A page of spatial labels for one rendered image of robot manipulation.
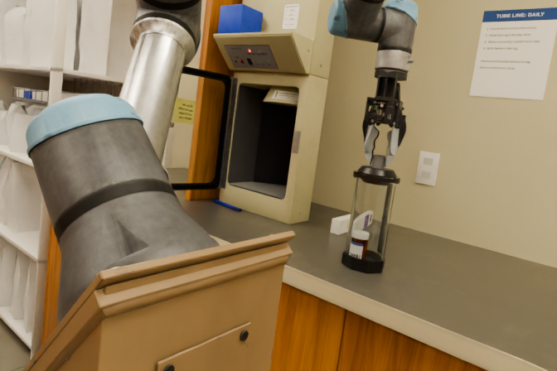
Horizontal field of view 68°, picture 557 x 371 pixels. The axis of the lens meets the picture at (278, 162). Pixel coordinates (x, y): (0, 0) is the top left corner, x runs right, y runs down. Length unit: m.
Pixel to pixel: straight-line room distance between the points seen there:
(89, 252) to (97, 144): 0.11
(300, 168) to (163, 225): 0.95
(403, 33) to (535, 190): 0.74
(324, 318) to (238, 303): 0.60
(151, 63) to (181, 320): 0.46
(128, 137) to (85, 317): 0.19
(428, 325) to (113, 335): 0.62
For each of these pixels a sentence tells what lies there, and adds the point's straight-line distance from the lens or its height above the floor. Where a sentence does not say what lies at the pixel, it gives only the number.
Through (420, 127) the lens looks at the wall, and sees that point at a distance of 1.56.
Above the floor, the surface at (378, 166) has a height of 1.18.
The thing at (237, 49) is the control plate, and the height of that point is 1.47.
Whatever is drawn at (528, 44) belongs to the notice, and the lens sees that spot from 1.52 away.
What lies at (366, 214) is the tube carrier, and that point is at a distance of 0.96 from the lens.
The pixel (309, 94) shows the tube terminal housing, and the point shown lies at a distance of 1.28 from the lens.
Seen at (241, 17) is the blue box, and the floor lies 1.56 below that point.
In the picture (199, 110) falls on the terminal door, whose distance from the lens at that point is 1.38.
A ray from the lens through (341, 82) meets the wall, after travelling 1.71.
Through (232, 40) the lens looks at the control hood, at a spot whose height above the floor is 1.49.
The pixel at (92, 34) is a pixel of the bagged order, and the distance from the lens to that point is 2.27.
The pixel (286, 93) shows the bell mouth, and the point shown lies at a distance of 1.35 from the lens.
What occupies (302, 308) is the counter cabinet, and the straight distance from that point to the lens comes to 0.99.
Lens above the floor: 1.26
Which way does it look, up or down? 6 degrees down
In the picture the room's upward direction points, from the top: 7 degrees clockwise
